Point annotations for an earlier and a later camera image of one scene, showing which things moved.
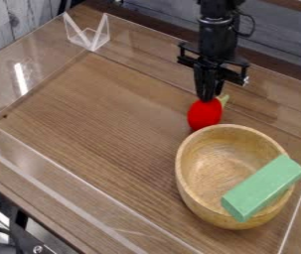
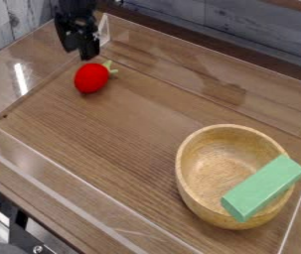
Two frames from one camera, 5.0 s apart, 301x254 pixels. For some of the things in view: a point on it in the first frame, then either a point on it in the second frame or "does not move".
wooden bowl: [218, 161] does not move
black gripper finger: [205, 72] -> [69, 34]
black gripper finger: [220, 77] -> [88, 46]
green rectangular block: [255, 192] does not move
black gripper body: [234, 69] -> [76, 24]
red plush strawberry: [207, 113] -> [92, 76]
